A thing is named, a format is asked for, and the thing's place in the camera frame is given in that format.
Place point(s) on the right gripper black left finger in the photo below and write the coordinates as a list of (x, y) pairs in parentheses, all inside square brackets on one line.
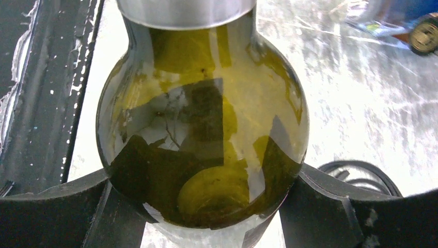
[(87, 212)]

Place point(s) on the clear bottle black cap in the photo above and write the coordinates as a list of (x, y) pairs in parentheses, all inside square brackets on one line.
[(412, 22)]

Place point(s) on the olive green bottle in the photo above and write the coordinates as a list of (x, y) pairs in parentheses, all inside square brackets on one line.
[(207, 128)]

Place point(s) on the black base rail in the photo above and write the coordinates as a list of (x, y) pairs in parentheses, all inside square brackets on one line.
[(46, 53)]

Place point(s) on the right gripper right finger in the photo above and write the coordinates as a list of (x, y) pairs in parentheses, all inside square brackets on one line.
[(323, 211)]

